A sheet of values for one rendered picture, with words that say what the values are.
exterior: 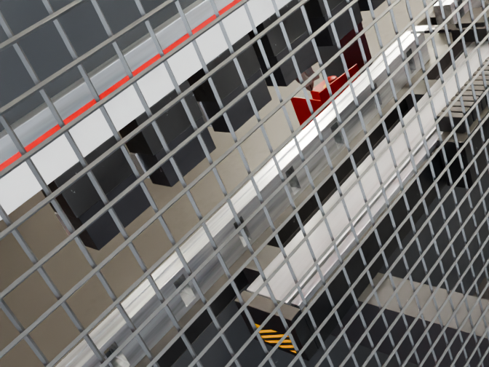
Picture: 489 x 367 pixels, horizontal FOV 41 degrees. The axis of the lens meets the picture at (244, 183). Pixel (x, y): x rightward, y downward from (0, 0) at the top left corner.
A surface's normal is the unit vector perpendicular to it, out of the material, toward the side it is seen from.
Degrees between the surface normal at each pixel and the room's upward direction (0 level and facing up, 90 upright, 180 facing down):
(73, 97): 90
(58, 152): 90
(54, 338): 0
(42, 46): 90
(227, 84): 90
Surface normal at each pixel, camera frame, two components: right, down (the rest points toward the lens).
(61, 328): -0.35, -0.80
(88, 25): 0.70, 0.11
